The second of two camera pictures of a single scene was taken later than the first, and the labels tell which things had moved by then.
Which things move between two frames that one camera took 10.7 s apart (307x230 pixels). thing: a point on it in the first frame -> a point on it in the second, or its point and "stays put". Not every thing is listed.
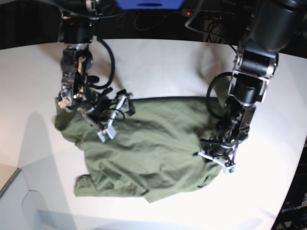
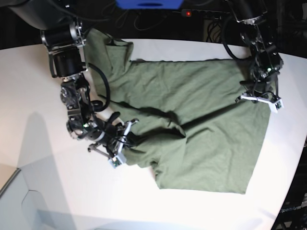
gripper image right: x=220 y=143 -> x=264 y=85
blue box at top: x=149 y=4 stays put
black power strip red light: x=206 y=15 stays put
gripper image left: x=99 y=105 -> x=111 y=134
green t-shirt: x=151 y=153 -> x=190 y=124
